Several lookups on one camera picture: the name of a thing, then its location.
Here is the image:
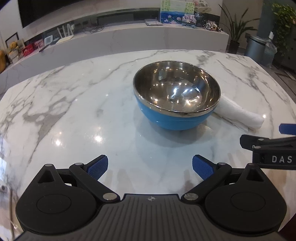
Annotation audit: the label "black white cow figurines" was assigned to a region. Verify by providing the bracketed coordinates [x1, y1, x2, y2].
[203, 20, 222, 32]

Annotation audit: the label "dark glass jar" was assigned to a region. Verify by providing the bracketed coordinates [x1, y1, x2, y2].
[195, 11, 205, 26]

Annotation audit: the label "yellow stuffed toy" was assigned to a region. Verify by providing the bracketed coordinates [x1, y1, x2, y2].
[8, 41, 20, 56]

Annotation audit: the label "white router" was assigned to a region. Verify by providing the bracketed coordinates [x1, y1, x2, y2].
[57, 24, 75, 44]

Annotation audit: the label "black cables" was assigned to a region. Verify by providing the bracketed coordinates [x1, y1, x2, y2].
[84, 24, 105, 34]

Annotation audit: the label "lotus pond painting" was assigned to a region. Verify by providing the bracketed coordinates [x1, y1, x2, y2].
[160, 0, 195, 24]

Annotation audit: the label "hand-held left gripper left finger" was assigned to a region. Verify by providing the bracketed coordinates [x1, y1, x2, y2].
[31, 155, 117, 204]

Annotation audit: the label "colourful photo stand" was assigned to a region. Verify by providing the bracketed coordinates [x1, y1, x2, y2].
[182, 13, 197, 28]

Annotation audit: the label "grey trash can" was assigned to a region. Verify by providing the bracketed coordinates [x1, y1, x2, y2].
[245, 34, 270, 64]

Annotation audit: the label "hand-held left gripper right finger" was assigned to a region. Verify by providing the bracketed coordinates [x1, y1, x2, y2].
[181, 155, 270, 204]

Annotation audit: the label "black framed picture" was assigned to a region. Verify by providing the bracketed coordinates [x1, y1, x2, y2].
[5, 32, 18, 48]

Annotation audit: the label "white paper towel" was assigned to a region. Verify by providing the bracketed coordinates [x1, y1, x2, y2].
[214, 94, 265, 130]

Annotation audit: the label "red patterned box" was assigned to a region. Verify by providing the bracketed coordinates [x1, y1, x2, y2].
[32, 39, 45, 50]

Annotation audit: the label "blue steel bowl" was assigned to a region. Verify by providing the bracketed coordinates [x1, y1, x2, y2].
[133, 61, 222, 131]

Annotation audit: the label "painted paper fan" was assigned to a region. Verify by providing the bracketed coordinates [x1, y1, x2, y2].
[194, 0, 212, 12]

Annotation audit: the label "white marble media bench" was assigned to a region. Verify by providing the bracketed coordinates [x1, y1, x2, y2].
[0, 9, 229, 79]

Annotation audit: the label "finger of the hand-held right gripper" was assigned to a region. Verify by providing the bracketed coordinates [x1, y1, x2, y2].
[279, 123, 296, 135]
[240, 134, 296, 151]

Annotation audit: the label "green leafy vine plant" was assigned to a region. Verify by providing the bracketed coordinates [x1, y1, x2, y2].
[272, 2, 296, 67]

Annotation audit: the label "potted plant with long leaves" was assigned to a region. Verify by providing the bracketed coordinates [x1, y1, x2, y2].
[218, 3, 257, 55]

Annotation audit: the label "black television screen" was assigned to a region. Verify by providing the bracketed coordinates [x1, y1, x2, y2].
[18, 0, 162, 29]

